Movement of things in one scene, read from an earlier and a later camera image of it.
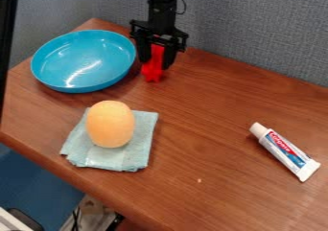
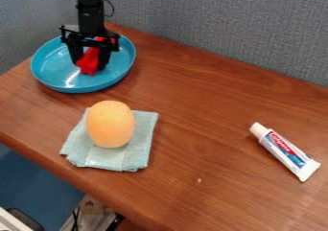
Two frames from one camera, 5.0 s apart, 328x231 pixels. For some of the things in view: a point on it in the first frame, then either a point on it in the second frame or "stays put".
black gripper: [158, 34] to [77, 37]
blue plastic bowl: [82, 60] stays put
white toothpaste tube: [295, 160] stays put
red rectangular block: [152, 69] to [89, 60]
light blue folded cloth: [125, 158] stays put
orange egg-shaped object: [110, 124] stays put
